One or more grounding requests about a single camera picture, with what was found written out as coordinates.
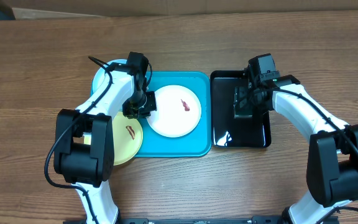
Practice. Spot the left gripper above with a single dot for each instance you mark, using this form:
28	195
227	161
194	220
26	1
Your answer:
127	111

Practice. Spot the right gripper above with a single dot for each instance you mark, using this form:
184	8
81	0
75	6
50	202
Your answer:
263	107

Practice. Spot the green scouring sponge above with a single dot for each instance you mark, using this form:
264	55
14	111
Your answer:
242	107

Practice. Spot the white plate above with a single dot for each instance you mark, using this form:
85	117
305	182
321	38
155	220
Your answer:
178	111

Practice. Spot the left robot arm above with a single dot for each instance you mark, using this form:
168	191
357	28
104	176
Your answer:
82	155

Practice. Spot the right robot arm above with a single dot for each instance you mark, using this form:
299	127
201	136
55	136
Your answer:
332	167

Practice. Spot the black plastic tray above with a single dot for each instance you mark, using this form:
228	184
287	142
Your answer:
227	130

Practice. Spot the teal plastic tray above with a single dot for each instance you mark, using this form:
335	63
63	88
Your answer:
195	144

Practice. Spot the yellow plate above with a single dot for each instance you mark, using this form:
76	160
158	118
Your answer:
127	138

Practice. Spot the light blue plate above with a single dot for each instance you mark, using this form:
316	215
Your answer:
99	76

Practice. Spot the cardboard panel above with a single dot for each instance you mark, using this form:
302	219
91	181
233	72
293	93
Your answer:
110	8

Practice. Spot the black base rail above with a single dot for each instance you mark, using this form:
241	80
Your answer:
254	220

